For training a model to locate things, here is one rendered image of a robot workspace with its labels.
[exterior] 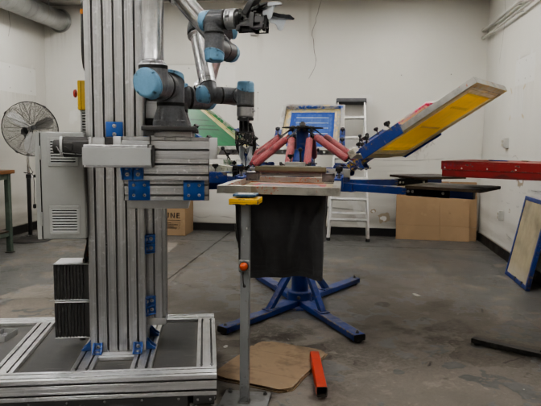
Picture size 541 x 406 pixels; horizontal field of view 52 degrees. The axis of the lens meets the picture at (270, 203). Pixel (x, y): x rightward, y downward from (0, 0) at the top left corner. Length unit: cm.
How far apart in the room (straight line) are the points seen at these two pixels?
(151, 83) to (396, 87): 541
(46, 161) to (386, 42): 552
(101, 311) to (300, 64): 530
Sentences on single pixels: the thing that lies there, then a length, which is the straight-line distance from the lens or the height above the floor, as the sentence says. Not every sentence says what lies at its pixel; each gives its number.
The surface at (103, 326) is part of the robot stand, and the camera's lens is 274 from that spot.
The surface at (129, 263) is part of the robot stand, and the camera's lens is 265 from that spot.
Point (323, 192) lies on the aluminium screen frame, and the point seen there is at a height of 97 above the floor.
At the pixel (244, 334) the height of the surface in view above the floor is 33.
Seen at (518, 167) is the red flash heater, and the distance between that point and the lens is 322.
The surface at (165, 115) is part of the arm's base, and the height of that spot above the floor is 130.
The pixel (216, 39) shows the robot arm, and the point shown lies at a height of 158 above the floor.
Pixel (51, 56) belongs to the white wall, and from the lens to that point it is 845.
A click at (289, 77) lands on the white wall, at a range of 742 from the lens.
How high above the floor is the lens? 119
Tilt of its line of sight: 6 degrees down
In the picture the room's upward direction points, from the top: 1 degrees clockwise
